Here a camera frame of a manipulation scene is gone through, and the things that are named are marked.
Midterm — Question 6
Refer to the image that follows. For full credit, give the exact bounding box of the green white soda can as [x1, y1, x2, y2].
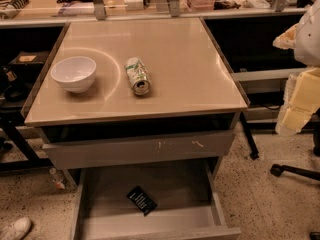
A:
[125, 57, 151, 96]

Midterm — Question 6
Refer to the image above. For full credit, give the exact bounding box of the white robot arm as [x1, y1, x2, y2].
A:
[273, 0, 320, 136]

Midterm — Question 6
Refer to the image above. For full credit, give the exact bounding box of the closed grey top drawer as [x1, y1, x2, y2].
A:
[43, 130, 235, 170]

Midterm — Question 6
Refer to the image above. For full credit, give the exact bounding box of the long workbench behind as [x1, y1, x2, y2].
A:
[0, 0, 314, 25]

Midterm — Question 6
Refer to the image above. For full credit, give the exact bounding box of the white shoe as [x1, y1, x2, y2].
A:
[0, 217, 32, 240]

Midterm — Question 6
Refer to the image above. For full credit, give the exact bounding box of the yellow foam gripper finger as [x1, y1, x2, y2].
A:
[275, 67, 320, 136]

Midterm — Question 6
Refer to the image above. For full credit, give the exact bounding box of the grey drawer cabinet with counter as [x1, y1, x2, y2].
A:
[25, 18, 247, 169]

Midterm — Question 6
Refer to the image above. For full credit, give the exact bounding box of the white ceramic bowl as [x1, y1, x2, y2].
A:
[51, 56, 96, 93]

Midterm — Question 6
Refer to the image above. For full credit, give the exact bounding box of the black office chair base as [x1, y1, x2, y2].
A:
[270, 164, 320, 181]

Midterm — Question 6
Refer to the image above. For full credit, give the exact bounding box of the black box with label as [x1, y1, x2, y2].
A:
[9, 51, 49, 66]

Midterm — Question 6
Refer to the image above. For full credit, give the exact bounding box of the plastic bottle on floor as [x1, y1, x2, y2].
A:
[49, 167, 66, 190]

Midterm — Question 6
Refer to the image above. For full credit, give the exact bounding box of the open grey middle drawer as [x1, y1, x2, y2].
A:
[71, 159, 241, 240]

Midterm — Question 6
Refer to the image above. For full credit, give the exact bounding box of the black rxbar snack wrapper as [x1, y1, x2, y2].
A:
[127, 186, 158, 216]

